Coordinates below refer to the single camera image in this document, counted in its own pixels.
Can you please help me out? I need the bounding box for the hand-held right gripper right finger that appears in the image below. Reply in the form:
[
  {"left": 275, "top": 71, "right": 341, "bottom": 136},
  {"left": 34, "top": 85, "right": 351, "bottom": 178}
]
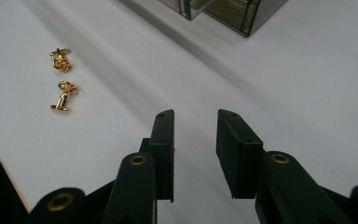
[{"left": 215, "top": 108, "right": 266, "bottom": 200}]

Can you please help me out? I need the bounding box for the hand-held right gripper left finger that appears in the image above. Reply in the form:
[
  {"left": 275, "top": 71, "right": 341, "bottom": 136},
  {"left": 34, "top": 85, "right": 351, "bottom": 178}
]
[{"left": 139, "top": 108, "right": 175, "bottom": 203}]

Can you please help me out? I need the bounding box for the gold knot cufflink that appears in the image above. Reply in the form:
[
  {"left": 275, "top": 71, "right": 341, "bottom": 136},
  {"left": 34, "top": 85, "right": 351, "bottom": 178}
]
[
  {"left": 49, "top": 79, "right": 79, "bottom": 113},
  {"left": 48, "top": 47, "right": 73, "bottom": 74}
]

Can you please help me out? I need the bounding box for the clear smoky plastic organizer box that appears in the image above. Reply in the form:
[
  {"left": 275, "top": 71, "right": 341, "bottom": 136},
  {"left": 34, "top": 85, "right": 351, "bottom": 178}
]
[{"left": 119, "top": 0, "right": 290, "bottom": 38}]

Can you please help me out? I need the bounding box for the white table sheet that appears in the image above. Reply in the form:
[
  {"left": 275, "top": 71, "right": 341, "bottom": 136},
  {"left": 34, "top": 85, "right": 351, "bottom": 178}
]
[{"left": 0, "top": 0, "right": 358, "bottom": 224}]

